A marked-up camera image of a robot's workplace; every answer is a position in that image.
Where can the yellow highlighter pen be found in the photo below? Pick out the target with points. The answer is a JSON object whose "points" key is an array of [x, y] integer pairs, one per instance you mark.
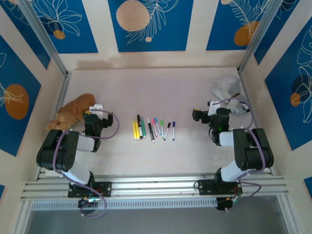
{"points": [[134, 129], [137, 131]]}

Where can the black whiteboard marker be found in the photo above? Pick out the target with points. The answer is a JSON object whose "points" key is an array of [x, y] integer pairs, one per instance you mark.
{"points": [[138, 118]]}

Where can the thin black pen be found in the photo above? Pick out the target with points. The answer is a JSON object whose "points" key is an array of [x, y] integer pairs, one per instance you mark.
{"points": [[167, 131]]}

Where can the thin green pen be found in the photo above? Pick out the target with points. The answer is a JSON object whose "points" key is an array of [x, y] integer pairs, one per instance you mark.
{"points": [[161, 129]]}

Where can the white black marker pen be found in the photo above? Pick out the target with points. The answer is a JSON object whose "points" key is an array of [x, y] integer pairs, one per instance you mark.
{"points": [[151, 131]]}

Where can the thin pink pen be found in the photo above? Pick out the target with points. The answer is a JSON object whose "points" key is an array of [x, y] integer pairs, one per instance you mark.
{"points": [[154, 125]]}

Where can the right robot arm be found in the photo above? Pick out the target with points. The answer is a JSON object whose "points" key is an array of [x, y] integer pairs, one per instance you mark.
{"points": [[253, 151]]}

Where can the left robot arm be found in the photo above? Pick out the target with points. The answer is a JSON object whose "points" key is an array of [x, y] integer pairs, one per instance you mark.
{"points": [[56, 151]]}

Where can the brown plush toy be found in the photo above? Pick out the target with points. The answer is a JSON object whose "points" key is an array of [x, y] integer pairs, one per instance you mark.
{"points": [[73, 109]]}

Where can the white grey plush dog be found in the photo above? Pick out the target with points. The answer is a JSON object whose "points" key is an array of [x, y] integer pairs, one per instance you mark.
{"points": [[226, 85]]}

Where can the black controller board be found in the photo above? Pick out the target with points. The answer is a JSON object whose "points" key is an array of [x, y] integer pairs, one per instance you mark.
{"points": [[87, 201], [224, 204]]}

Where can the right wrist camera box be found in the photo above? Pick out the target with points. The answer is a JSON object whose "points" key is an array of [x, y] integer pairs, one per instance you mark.
{"points": [[213, 107]]}

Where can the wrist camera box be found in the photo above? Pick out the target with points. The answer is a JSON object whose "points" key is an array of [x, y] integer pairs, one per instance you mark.
{"points": [[96, 107], [213, 107]]}

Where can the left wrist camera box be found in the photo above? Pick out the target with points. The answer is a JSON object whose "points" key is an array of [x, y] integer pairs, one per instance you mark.
{"points": [[96, 107]]}

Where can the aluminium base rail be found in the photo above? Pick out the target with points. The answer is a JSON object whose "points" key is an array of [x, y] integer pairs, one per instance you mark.
{"points": [[158, 187]]}

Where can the aluminium frame post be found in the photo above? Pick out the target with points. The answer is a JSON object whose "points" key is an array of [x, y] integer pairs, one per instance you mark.
{"points": [[42, 31], [261, 31]]}

